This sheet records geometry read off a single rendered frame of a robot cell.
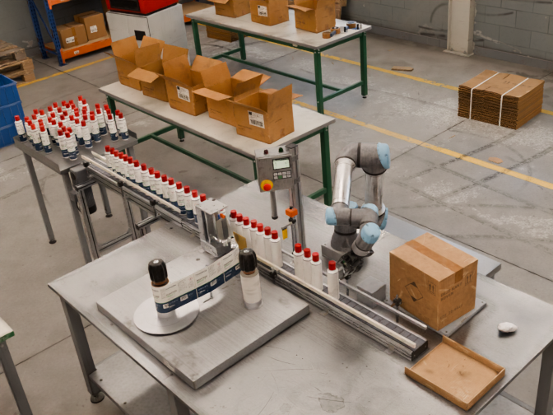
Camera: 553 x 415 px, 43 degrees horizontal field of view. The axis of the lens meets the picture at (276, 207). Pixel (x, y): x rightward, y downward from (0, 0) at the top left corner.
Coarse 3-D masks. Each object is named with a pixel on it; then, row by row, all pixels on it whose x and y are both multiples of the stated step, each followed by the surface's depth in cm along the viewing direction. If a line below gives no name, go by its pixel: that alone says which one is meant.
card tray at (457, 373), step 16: (432, 352) 297; (448, 352) 297; (464, 352) 295; (416, 368) 290; (432, 368) 290; (448, 368) 289; (464, 368) 288; (480, 368) 287; (496, 368) 285; (432, 384) 278; (448, 384) 281; (464, 384) 281; (480, 384) 280; (464, 400) 273
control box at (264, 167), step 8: (256, 152) 332; (272, 152) 330; (288, 152) 329; (256, 160) 330; (264, 160) 328; (264, 168) 330; (272, 168) 331; (288, 168) 332; (264, 176) 332; (272, 176) 333; (272, 184) 335; (280, 184) 336; (288, 184) 336
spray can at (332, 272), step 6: (330, 264) 316; (330, 270) 318; (336, 270) 318; (330, 276) 318; (336, 276) 319; (330, 282) 320; (336, 282) 320; (330, 288) 322; (336, 288) 322; (330, 294) 324; (336, 294) 324
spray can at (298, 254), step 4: (296, 244) 333; (300, 244) 332; (296, 248) 331; (300, 248) 332; (296, 252) 332; (300, 252) 333; (296, 256) 332; (300, 256) 332; (296, 260) 334; (300, 260) 334; (296, 264) 335; (300, 264) 335; (296, 268) 336; (300, 268) 336; (296, 272) 338; (300, 272) 337; (296, 276) 339; (300, 276) 338
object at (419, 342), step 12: (264, 264) 356; (324, 288) 335; (324, 300) 327; (348, 300) 326; (348, 312) 318; (360, 312) 317; (372, 312) 317; (384, 324) 309; (396, 324) 308; (408, 336) 301; (408, 348) 295
